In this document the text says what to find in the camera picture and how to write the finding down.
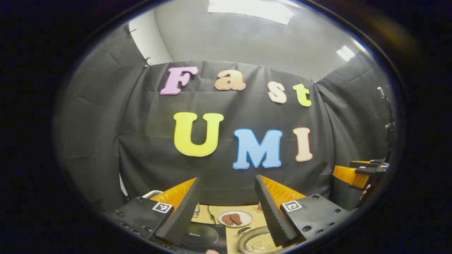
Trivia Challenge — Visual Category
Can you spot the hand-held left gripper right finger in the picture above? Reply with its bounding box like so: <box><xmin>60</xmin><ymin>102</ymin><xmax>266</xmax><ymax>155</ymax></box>
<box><xmin>254</xmin><ymin>175</ymin><xmax>353</xmax><ymax>248</ymax></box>

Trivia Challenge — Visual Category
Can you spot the black induction cooktop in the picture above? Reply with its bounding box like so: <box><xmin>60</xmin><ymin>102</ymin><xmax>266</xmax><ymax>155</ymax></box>
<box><xmin>152</xmin><ymin>222</ymin><xmax>228</xmax><ymax>254</ymax></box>

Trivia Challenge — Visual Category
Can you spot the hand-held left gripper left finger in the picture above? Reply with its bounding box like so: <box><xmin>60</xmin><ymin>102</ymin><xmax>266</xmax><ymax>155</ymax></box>
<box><xmin>108</xmin><ymin>176</ymin><xmax>202</xmax><ymax>247</ymax></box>

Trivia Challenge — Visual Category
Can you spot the white round plate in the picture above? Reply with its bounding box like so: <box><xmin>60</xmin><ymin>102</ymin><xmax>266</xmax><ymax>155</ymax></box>
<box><xmin>218</xmin><ymin>210</ymin><xmax>254</xmax><ymax>228</ymax></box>

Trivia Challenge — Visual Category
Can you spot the black backdrop cloth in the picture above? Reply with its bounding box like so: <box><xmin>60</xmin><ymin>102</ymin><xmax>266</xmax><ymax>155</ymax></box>
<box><xmin>53</xmin><ymin>23</ymin><xmax>398</xmax><ymax>219</ymax></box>

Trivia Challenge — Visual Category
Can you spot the pile of soybeans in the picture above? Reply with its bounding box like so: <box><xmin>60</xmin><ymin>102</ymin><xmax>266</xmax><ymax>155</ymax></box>
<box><xmin>245</xmin><ymin>233</ymin><xmax>283</xmax><ymax>253</ymax></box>

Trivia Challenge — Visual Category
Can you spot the large ceiling light panel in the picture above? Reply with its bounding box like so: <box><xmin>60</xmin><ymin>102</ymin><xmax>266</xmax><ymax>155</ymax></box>
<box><xmin>208</xmin><ymin>0</ymin><xmax>294</xmax><ymax>25</ymax></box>

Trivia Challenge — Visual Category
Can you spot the small ceiling light panel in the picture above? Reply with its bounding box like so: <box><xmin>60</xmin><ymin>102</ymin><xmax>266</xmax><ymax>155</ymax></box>
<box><xmin>336</xmin><ymin>45</ymin><xmax>356</xmax><ymax>61</ymax></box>

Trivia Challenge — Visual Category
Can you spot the steel pot with black handle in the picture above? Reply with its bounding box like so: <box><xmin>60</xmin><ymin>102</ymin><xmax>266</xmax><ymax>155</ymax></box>
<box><xmin>237</xmin><ymin>226</ymin><xmax>301</xmax><ymax>254</ymax></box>

